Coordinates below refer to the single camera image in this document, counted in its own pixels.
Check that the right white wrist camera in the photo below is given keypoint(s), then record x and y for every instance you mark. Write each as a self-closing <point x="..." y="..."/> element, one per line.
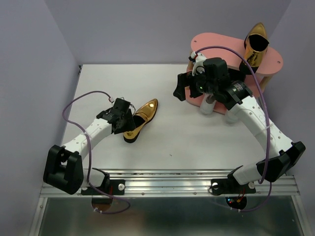
<point x="197" y="60"/>

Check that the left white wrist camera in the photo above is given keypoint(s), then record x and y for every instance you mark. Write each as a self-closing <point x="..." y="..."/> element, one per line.
<point x="112" y="100"/>

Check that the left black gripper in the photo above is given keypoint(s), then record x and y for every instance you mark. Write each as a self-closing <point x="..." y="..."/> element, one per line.
<point x="130" y="125"/>

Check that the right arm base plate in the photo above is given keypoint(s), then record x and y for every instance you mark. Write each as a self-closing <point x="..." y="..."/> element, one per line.
<point x="228" y="186"/>

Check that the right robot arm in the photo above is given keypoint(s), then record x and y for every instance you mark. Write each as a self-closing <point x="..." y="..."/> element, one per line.
<point x="282" y="151"/>

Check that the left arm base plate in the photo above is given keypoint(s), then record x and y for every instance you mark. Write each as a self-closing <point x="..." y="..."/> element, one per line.
<point x="114" y="187"/>

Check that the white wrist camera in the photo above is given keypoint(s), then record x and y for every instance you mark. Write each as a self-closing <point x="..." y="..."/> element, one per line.
<point x="112" y="100"/>
<point x="197" y="60"/>

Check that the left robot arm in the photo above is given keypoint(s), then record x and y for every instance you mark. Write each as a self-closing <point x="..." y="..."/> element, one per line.
<point x="69" y="167"/>

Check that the aluminium mounting rail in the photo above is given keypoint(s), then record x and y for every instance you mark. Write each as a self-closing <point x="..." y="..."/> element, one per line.
<point x="177" y="183"/>

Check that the gold shoe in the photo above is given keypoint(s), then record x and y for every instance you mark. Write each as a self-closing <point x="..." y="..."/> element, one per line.
<point x="256" y="45"/>
<point x="141" y="117"/>

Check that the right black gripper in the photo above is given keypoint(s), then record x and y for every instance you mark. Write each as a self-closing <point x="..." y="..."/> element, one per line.
<point x="183" y="80"/>

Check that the white sneaker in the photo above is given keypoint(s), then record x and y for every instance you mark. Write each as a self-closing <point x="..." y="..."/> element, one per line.
<point x="231" y="118"/>
<point x="207" y="104"/>

